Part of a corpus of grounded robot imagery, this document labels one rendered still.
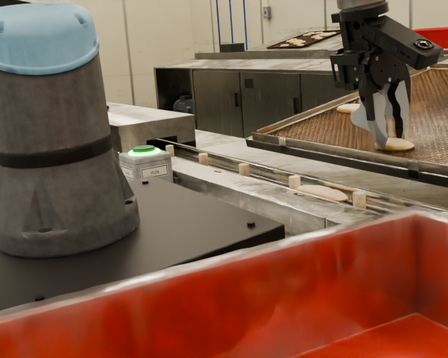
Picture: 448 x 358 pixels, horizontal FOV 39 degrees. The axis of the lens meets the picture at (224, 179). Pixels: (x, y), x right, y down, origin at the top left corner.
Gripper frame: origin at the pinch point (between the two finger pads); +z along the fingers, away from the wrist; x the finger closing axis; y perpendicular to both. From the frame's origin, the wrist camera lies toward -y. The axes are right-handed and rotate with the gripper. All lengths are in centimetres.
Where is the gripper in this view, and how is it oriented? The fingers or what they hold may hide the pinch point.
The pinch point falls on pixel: (393, 136)
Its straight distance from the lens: 102.0
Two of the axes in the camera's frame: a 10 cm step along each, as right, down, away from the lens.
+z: 2.2, 9.2, 3.1
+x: -7.9, 3.6, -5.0
